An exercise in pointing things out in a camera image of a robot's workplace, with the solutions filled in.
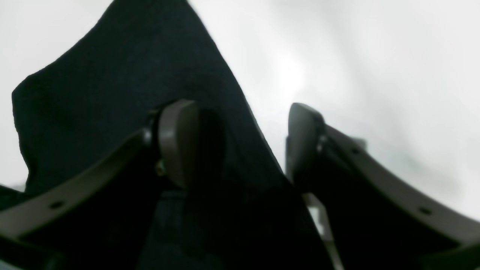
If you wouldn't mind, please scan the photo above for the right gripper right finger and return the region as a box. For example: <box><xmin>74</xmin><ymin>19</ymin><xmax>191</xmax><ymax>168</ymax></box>
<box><xmin>287</xmin><ymin>103</ymin><xmax>480</xmax><ymax>270</ymax></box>

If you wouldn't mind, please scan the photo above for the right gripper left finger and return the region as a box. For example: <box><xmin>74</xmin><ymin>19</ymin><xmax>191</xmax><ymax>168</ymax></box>
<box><xmin>0</xmin><ymin>99</ymin><xmax>199</xmax><ymax>270</ymax></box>

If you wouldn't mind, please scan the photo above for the black T-shirt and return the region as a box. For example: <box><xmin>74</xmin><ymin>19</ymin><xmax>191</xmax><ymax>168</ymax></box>
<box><xmin>1</xmin><ymin>0</ymin><xmax>333</xmax><ymax>270</ymax></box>

